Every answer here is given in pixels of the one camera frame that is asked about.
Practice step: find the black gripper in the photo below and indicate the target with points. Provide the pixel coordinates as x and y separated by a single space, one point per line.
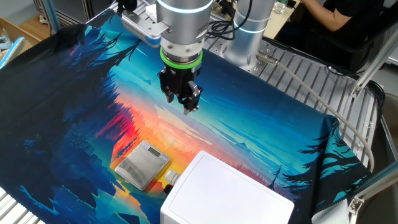
178 81

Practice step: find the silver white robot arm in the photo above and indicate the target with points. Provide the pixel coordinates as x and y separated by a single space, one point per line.
183 21

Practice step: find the white drawer cabinet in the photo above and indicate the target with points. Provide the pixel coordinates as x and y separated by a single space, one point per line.
227 189

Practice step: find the silver digital scale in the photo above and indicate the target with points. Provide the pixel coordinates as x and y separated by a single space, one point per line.
140 166

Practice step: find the colourful landscape print cloth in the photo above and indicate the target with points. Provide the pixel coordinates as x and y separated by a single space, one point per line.
77 109

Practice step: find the clear water bottle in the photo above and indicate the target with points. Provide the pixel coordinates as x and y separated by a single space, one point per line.
279 7

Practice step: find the grey metal rack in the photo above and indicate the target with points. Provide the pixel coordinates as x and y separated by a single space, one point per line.
74 9

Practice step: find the black office chair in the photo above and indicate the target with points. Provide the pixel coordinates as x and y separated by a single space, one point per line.
342 53

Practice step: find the blue white plastic object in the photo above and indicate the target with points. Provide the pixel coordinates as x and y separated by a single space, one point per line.
14 51

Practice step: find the brown cardboard box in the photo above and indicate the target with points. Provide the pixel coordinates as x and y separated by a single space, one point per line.
18 32

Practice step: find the person in black shirt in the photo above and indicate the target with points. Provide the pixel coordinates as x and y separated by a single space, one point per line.
357 9

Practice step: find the blue metal post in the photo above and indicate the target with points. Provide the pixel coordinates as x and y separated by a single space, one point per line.
53 15

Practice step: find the aluminium frame strut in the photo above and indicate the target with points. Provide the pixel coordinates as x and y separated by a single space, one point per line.
373 65
376 183

